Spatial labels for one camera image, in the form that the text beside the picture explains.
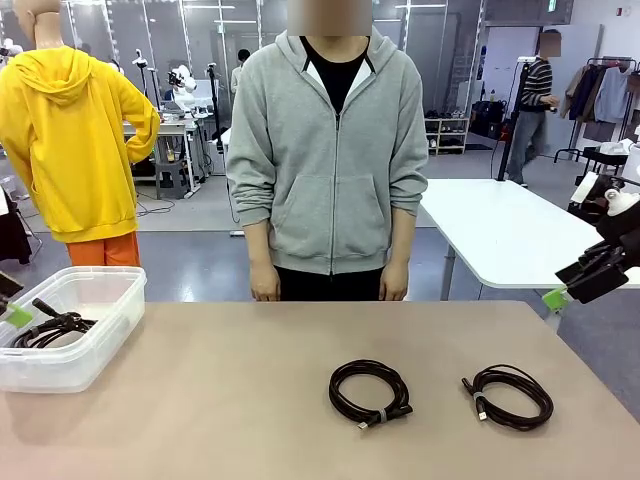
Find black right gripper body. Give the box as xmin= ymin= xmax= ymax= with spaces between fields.
xmin=578 ymin=174 xmax=640 ymax=274

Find thin black cable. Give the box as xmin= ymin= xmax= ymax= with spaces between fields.
xmin=30 ymin=297 xmax=99 ymax=335

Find black braided USB cable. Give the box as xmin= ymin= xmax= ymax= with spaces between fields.
xmin=460 ymin=363 xmax=556 ymax=436

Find black cable with grey tie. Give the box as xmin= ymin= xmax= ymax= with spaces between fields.
xmin=328 ymin=358 xmax=415 ymax=433

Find person's left forearm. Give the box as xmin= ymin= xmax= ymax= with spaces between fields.
xmin=387 ymin=206 xmax=418 ymax=270

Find person's right forearm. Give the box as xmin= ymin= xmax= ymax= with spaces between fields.
xmin=242 ymin=221 xmax=275 ymax=267

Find person's left hand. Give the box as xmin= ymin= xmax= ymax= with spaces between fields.
xmin=378 ymin=263 xmax=411 ymax=303

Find person's right hand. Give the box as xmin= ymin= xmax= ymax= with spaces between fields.
xmin=249 ymin=261 xmax=283 ymax=303

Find black cloth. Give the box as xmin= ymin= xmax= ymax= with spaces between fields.
xmin=0 ymin=186 xmax=34 ymax=267

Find white cylinder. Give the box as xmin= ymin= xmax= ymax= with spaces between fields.
xmin=621 ymin=143 xmax=640 ymax=182

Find black trolley cart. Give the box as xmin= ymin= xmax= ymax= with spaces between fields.
xmin=566 ymin=145 xmax=629 ymax=222

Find clear plastic storage box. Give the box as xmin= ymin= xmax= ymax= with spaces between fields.
xmin=0 ymin=265 xmax=148 ymax=395

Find white table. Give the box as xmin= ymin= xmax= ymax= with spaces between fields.
xmin=418 ymin=178 xmax=640 ymax=322

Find orange shorts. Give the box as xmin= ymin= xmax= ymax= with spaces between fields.
xmin=66 ymin=231 xmax=143 ymax=269

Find clothes rack with jackets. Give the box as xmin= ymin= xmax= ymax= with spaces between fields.
xmin=553 ymin=57 xmax=640 ymax=163

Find yellow hoodie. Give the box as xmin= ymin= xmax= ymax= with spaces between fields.
xmin=0 ymin=46 xmax=162 ymax=244

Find person in striped sweater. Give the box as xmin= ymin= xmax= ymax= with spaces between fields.
xmin=506 ymin=28 xmax=560 ymax=187

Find wooden shoe rack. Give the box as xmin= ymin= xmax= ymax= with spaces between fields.
xmin=424 ymin=116 xmax=472 ymax=157

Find grey step stool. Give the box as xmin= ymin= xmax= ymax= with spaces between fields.
xmin=154 ymin=161 xmax=194 ymax=201

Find background work desk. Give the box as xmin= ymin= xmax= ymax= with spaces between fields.
xmin=122 ymin=118 xmax=202 ymax=199

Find beige mannequin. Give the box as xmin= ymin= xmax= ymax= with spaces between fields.
xmin=12 ymin=0 xmax=64 ymax=51

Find person in grey hoodie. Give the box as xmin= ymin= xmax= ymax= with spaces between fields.
xmin=225 ymin=0 xmax=431 ymax=303

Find person in beige sweater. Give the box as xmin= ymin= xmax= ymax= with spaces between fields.
xmin=230 ymin=48 xmax=252 ymax=97

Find black camera tripod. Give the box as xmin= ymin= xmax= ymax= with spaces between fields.
xmin=205 ymin=61 xmax=227 ymax=152

